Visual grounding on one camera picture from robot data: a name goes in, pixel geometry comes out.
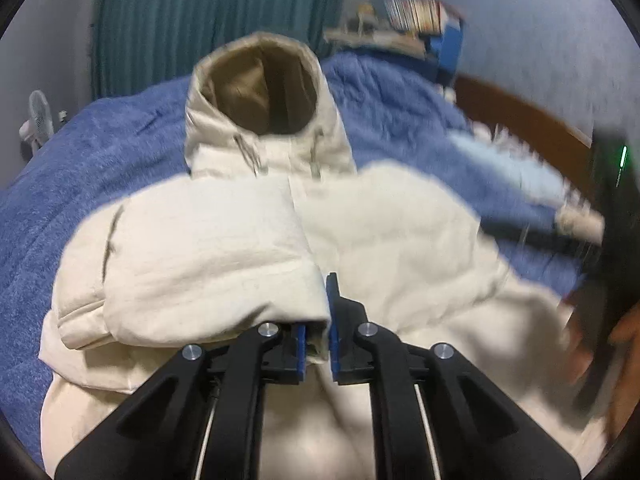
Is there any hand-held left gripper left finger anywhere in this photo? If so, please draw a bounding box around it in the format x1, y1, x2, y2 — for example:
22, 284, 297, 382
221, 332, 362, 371
55, 322, 307, 480

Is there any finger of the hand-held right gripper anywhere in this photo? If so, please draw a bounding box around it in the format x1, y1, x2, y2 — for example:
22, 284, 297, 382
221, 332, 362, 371
480, 220, 603, 263

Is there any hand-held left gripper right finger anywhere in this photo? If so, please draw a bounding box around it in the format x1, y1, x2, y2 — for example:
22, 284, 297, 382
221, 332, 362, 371
326, 274, 581, 480

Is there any cream hooded jacket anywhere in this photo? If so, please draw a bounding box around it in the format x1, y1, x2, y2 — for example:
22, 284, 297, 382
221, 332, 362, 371
39, 31, 621, 480

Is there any person's right hand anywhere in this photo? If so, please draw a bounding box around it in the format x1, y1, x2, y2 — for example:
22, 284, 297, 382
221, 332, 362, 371
565, 302, 640, 443

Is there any light blue pillow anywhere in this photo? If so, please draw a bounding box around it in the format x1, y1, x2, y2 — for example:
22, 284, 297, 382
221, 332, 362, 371
447, 130, 576, 208

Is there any brown wooden headboard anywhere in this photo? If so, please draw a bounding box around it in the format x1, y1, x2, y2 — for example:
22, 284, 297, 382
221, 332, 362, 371
452, 75, 598, 201

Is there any blue box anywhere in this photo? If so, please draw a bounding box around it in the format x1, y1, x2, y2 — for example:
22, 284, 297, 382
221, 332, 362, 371
425, 15, 466, 83

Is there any stack of books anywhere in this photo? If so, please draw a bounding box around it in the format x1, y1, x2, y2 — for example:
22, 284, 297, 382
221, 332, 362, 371
382, 0, 463, 36

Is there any blue fleece blanket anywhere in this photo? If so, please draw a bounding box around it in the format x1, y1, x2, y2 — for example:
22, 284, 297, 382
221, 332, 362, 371
0, 52, 591, 461

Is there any white standing fan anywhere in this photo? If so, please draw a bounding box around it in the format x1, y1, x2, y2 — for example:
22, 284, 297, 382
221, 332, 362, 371
19, 90, 68, 153

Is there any teal curtain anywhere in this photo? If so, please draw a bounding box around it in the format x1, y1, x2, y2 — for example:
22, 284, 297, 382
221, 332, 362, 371
92, 0, 351, 101

